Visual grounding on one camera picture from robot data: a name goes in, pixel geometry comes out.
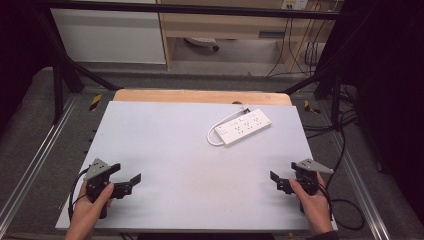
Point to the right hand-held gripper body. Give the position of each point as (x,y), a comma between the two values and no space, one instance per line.
(308,178)

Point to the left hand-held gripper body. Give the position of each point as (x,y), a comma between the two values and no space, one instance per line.
(97,181)

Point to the white power strip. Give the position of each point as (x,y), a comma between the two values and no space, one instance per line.
(243,126)

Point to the person's left hand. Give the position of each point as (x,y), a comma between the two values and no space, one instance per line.
(89,210)

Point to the person's right hand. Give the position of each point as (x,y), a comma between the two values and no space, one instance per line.
(313,208)

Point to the yellow black tape marker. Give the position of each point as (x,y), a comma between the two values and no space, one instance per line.
(310,107)
(95,102)

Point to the wooden table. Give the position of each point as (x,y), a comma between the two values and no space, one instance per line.
(200,96)

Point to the grey object with black wheel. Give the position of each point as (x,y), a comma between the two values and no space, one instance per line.
(201,41)

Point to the wooden shelf unit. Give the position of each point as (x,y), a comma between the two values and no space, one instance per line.
(230,23)

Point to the aluminium floor rail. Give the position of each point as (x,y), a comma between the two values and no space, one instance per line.
(360,186)
(36,156)

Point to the black metal frame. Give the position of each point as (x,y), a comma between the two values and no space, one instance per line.
(63,66)

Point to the white wall socket strip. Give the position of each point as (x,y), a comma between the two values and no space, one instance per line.
(295,4)

